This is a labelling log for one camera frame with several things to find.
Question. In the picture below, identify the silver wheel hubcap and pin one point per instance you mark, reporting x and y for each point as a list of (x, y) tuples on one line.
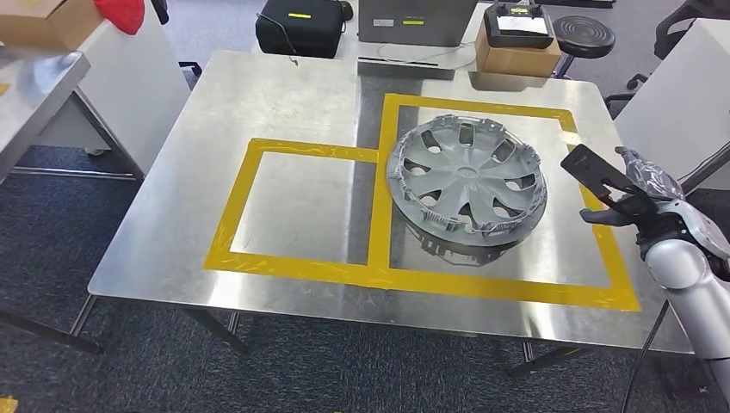
[(467, 174)]

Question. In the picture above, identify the black remote controller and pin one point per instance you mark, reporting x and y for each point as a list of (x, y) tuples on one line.
[(519, 34)]

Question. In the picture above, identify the white desk panel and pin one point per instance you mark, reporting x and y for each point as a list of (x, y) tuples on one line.
[(131, 91), (678, 102)]

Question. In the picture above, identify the steel workbench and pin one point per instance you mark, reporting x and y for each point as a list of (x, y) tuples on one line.
[(171, 199), (707, 168), (28, 91)]

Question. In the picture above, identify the red cloth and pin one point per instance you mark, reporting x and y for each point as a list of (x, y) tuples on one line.
[(122, 14)]

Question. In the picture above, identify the black carry case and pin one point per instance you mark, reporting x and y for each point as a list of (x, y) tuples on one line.
[(302, 34)]

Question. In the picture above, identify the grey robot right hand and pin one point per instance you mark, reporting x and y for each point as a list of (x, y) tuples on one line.
[(656, 179)]

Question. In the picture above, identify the brown cardboard box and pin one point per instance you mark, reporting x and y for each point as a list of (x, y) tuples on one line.
[(40, 25), (513, 60)]

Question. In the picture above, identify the grey equipment case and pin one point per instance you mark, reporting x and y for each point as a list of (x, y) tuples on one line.
[(416, 31)]

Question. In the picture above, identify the black round stool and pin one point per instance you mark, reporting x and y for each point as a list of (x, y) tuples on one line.
[(584, 34)]

